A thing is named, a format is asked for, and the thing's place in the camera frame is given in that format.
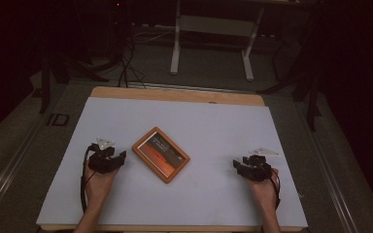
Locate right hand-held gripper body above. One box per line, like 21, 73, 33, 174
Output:
241, 147, 282, 183

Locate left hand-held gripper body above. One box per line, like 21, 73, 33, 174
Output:
87, 137, 119, 175

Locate wooden picture frame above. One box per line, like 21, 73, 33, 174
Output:
131, 126, 191, 184

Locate person's right hand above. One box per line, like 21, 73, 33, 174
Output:
245, 167, 280, 212

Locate person's left hand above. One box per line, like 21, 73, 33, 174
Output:
84, 158, 119, 212

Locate wooden table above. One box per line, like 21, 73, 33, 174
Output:
35, 85, 309, 233

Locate black metal stand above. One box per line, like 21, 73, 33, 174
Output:
38, 45, 111, 115
256, 18, 324, 133

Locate metal floor strip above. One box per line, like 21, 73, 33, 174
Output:
126, 81, 258, 95

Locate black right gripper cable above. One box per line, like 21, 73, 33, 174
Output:
269, 169, 282, 211

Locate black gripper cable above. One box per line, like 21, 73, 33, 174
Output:
269, 169, 282, 211
80, 144, 99, 215

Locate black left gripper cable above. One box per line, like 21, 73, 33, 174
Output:
80, 144, 99, 215

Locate metal floor rail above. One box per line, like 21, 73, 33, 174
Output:
0, 116, 47, 227
295, 95, 361, 233

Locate black floor cables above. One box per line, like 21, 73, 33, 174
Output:
116, 30, 148, 89

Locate white metal desk frame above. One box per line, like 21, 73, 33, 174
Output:
169, 0, 267, 83

